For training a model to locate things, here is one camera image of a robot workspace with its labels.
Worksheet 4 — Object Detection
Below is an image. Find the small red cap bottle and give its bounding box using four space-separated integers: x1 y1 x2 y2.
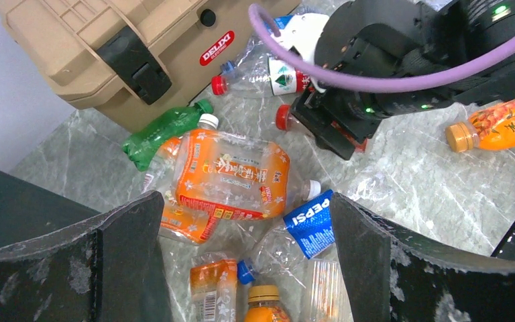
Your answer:
275 104 368 152

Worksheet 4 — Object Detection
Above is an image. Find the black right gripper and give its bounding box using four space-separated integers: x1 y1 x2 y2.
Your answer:
290 1 467 160

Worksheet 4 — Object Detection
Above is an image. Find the dark green plastic bin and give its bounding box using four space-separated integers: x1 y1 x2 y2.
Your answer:
0 171 99 248

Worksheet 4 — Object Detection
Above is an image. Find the orange juice bottle right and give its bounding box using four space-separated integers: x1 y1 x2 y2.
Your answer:
445 99 515 153

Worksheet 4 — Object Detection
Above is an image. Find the crushed orange label bottle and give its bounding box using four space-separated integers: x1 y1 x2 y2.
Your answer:
142 137 219 245

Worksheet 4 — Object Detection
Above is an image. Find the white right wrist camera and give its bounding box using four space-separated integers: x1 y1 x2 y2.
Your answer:
274 13 329 93

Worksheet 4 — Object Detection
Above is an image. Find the clear bottle orange label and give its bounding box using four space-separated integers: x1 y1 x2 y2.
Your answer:
190 252 238 322

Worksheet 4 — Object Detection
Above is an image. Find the tan plastic toolbox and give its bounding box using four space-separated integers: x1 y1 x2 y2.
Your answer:
0 0 253 132

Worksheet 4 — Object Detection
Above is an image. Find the crushed Pepsi bottle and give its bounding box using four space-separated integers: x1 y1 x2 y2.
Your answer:
237 190 335 284

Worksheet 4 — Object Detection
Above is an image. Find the orange juice bottle gold cap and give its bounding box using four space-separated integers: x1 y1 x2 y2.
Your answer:
243 284 291 322

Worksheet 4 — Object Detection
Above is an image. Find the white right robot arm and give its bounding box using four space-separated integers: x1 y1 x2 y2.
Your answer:
276 0 515 160

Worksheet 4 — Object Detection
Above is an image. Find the crushed blue label bottle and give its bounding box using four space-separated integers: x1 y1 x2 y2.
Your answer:
236 15 294 61

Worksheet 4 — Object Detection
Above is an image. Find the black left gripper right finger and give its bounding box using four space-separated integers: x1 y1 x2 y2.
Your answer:
330 193 515 321

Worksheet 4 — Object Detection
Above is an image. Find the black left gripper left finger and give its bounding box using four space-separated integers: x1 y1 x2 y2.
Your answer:
0 191 172 321

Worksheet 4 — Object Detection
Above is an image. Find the large orange label bottle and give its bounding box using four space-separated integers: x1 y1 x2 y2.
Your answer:
172 113 321 220

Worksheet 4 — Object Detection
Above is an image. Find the green plastic bottle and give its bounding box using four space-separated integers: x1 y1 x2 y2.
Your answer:
121 99 214 172

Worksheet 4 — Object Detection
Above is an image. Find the red label bottle white cap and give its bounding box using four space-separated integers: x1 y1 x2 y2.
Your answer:
211 57 310 99

